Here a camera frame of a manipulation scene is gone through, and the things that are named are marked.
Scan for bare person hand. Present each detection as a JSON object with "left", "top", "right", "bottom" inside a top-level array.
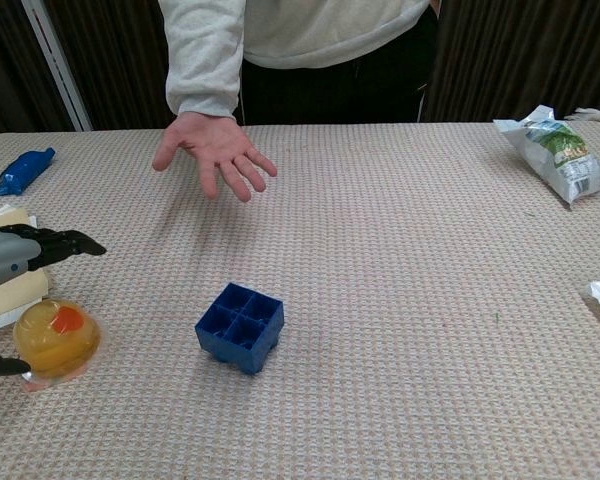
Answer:
[{"left": 151, "top": 110, "right": 279, "bottom": 204}]

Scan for left robot hand grey black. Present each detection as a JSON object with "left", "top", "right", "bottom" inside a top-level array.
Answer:
[{"left": 0, "top": 223, "right": 108, "bottom": 377}]

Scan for clear plastic fruit cup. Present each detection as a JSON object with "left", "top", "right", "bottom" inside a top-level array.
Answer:
[{"left": 12, "top": 296, "right": 104, "bottom": 391}]

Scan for grey sleeved person forearm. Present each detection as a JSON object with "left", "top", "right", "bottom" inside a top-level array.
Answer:
[{"left": 158, "top": 0, "right": 246, "bottom": 121}]

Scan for beige manila folder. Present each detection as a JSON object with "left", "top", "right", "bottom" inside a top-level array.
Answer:
[{"left": 0, "top": 205, "right": 55, "bottom": 326}]

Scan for blue snack wrapper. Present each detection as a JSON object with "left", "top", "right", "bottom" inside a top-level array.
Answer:
[{"left": 0, "top": 147, "right": 57, "bottom": 197}]

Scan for dark pleated curtain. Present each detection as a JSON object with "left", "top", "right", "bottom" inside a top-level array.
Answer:
[{"left": 0, "top": 0, "right": 600, "bottom": 139}]

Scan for person in grey sweatshirt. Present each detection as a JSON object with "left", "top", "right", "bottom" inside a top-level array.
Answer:
[{"left": 158, "top": 0, "right": 441, "bottom": 125}]

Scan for blue plastic building brick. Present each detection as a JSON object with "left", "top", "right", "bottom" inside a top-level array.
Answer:
[{"left": 194, "top": 282, "right": 286, "bottom": 376}]

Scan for beige woven tablecloth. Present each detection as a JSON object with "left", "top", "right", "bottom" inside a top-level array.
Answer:
[{"left": 0, "top": 107, "right": 600, "bottom": 480}]

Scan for white green snack bag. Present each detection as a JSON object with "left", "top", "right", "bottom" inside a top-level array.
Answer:
[{"left": 493, "top": 104, "right": 600, "bottom": 209}]

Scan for aluminium frame post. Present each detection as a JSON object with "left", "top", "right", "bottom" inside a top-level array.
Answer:
[{"left": 19, "top": 0, "right": 94, "bottom": 133}]

